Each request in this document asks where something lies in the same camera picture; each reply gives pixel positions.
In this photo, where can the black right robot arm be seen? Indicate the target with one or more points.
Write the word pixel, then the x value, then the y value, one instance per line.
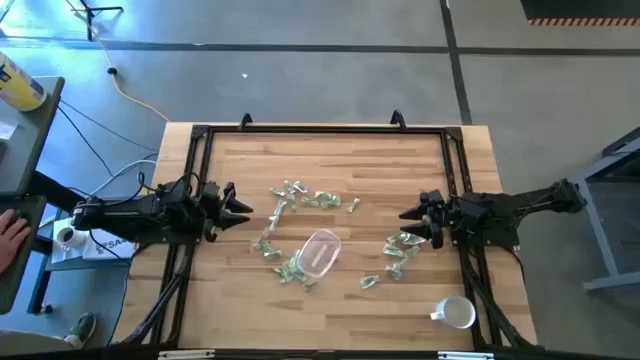
pixel 500 212

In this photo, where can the white ceramic mug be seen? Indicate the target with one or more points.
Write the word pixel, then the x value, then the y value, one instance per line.
pixel 456 313

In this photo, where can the green white sweetener packet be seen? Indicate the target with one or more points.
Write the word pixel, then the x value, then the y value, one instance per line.
pixel 280 272
pixel 412 252
pixel 280 207
pixel 289 188
pixel 295 261
pixel 393 250
pixel 263 236
pixel 369 281
pixel 309 202
pixel 286 280
pixel 278 192
pixel 324 196
pixel 292 202
pixel 300 276
pixel 353 205
pixel 396 238
pixel 332 203
pixel 415 239
pixel 260 245
pixel 274 223
pixel 272 255
pixel 300 187
pixel 396 271

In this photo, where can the hazard striped black mat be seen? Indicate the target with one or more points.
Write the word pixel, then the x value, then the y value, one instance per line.
pixel 580 10

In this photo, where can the grey side table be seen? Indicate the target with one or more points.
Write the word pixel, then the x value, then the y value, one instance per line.
pixel 30 135

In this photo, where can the silver metal bracket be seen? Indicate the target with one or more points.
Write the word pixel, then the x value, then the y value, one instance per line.
pixel 466 355
pixel 186 355

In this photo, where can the white tape roll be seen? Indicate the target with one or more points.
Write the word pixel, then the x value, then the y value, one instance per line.
pixel 70 238

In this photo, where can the clear plastic container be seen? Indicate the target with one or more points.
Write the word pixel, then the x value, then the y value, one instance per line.
pixel 320 252

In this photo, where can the black tripod stand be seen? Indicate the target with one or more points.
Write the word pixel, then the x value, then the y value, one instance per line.
pixel 90 15

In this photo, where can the person's hand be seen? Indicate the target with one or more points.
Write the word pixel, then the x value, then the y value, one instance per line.
pixel 11 240

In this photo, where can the blue low stool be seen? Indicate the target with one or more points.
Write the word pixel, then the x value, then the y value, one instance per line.
pixel 42 280

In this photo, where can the black metal rig frame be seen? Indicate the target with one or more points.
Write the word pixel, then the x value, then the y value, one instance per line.
pixel 325 129

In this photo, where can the person's shoe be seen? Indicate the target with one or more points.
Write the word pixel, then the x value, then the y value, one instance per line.
pixel 82 329

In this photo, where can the person's leg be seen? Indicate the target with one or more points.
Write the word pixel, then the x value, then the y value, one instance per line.
pixel 30 344

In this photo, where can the grey metal cart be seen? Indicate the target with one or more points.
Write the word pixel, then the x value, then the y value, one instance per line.
pixel 600 225

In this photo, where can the white printed paper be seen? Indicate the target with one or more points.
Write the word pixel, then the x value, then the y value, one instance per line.
pixel 112 249

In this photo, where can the yellow blue wipes canister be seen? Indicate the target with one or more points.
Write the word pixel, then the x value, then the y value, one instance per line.
pixel 17 82

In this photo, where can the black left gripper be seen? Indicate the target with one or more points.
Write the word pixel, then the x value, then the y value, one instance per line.
pixel 210 210

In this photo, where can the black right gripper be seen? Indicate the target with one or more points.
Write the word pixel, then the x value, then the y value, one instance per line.
pixel 436 215

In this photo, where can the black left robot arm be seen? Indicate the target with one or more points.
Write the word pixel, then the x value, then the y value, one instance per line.
pixel 130 217

